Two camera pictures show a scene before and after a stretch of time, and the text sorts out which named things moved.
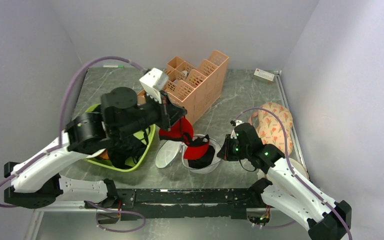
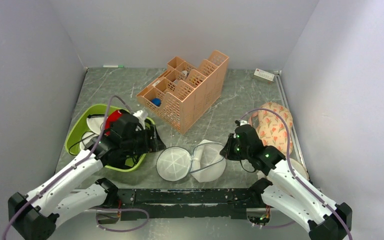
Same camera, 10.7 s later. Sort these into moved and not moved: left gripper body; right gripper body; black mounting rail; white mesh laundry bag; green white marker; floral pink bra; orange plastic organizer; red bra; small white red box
Moved: red bra; white mesh laundry bag; left gripper body
Not moved: orange plastic organizer; right gripper body; black mounting rail; small white red box; floral pink bra; green white marker
